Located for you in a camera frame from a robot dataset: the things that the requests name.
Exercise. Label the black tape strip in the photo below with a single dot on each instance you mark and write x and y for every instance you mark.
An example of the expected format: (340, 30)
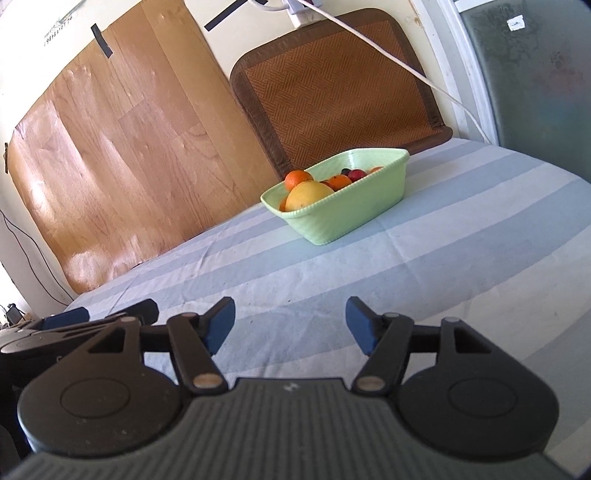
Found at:
(224, 16)
(102, 40)

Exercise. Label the small window sticker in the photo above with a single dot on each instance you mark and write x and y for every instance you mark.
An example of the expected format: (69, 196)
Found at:
(516, 23)

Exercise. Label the wood grain board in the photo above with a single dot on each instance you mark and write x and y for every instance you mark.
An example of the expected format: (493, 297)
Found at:
(129, 152)

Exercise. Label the frosted glass window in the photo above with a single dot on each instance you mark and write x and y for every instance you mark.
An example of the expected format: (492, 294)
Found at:
(535, 78)

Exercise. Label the orange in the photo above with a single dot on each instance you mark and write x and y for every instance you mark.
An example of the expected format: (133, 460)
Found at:
(376, 170)
(298, 177)

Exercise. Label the small tangerine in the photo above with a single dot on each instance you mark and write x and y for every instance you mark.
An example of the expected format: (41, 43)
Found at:
(340, 182)

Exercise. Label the brown woven mat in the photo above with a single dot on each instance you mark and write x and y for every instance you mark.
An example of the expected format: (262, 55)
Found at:
(332, 92)

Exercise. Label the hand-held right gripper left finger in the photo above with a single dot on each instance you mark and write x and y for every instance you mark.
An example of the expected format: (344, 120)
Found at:
(217, 325)

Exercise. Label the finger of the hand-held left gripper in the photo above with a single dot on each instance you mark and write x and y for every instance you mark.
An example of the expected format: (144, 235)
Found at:
(138, 310)
(67, 317)

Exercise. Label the light green plastic basket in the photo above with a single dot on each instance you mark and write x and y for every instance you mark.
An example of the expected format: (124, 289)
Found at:
(351, 207)

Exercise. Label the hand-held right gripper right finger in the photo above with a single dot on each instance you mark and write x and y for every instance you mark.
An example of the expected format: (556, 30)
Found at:
(362, 325)

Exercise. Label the blue striped bed sheet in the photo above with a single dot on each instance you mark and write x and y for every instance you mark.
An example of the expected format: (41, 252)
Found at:
(438, 240)

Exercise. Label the large yellow citrus fruit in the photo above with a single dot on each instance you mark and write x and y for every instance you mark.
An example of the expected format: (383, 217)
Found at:
(307, 196)

